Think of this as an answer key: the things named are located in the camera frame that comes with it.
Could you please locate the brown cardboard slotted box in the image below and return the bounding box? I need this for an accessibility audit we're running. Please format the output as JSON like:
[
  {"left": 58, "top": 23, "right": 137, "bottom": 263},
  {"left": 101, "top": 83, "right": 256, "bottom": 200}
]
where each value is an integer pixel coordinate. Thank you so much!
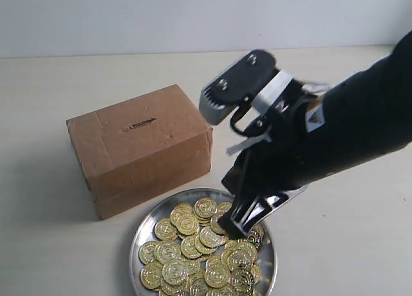
[{"left": 66, "top": 85, "right": 212, "bottom": 219}]

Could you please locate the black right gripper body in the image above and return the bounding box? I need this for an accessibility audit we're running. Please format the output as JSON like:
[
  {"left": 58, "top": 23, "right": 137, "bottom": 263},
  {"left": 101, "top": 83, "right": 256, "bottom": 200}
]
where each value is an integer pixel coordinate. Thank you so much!
[{"left": 221, "top": 79, "right": 325, "bottom": 195}]

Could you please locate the gold coin upper right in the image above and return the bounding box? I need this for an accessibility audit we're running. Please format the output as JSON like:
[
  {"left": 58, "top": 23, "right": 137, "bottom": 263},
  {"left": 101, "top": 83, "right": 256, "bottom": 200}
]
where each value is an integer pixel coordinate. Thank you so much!
[{"left": 210, "top": 212, "right": 226, "bottom": 235}]

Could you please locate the gold coin far left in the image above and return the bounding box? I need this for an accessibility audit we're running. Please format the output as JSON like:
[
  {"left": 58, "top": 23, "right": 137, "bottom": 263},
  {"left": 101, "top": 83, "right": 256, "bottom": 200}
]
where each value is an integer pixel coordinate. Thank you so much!
[{"left": 138, "top": 241, "right": 158, "bottom": 264}]

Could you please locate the gold coin right middle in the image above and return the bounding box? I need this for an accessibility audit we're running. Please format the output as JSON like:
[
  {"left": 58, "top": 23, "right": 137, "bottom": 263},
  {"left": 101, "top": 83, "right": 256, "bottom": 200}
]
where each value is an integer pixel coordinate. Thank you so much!
[{"left": 227, "top": 248, "right": 253, "bottom": 272}]

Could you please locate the gold coin top centre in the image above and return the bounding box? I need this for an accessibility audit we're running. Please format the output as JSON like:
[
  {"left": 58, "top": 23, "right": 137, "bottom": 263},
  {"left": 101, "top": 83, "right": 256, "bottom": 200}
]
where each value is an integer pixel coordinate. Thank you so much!
[{"left": 194, "top": 198, "right": 217, "bottom": 219}]

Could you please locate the gold coin lower left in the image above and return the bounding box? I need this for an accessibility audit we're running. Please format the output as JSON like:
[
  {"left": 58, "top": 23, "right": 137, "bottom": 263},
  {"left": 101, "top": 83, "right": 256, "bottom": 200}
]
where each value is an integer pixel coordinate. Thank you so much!
[{"left": 162, "top": 259, "right": 189, "bottom": 285}]

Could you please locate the gold coin bottom left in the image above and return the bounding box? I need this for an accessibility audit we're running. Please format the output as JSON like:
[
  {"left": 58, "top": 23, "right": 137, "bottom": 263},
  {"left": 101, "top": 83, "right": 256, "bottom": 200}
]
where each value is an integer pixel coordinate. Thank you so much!
[{"left": 140, "top": 261, "right": 163, "bottom": 290}]

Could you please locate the gold coin left middle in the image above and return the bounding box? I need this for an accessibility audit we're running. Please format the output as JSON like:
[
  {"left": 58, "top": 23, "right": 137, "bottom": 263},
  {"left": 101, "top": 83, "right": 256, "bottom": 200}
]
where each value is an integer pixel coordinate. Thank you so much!
[{"left": 154, "top": 241, "right": 182, "bottom": 264}]

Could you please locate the gold coin upper left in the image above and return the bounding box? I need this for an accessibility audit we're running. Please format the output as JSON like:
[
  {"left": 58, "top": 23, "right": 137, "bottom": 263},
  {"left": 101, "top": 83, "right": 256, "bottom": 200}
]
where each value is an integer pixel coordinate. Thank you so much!
[{"left": 176, "top": 214, "right": 199, "bottom": 236}]

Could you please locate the gold coin left top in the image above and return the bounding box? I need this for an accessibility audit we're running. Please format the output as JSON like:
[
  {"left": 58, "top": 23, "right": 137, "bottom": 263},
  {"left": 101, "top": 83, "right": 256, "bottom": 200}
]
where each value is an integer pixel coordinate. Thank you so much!
[{"left": 154, "top": 218, "right": 178, "bottom": 241}]

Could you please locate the gold coin lower centre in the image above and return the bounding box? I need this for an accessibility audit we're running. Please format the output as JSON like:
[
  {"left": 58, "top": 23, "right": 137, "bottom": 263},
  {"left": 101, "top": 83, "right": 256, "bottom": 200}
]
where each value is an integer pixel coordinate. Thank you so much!
[{"left": 205, "top": 263, "right": 230, "bottom": 288}]

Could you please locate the round steel plate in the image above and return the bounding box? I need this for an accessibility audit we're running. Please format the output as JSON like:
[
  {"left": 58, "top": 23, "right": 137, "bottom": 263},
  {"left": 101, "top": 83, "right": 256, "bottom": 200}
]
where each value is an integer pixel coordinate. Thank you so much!
[{"left": 129, "top": 188, "right": 278, "bottom": 295}]

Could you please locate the gold coin right edge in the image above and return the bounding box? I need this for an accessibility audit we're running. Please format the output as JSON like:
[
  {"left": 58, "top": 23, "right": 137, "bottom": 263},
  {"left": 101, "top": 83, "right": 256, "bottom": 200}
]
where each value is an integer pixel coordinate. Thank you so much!
[{"left": 250, "top": 223, "right": 265, "bottom": 245}]

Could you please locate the gold coin centre pale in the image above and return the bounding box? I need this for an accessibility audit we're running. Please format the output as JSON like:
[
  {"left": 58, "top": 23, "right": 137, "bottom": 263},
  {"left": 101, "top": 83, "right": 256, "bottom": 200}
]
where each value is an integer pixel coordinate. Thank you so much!
[{"left": 199, "top": 226, "right": 223, "bottom": 248}]

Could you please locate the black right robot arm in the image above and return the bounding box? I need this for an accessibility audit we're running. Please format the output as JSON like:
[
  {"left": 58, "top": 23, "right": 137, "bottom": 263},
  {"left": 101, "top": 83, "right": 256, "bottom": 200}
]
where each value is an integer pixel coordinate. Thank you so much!
[{"left": 218, "top": 35, "right": 411, "bottom": 239}]

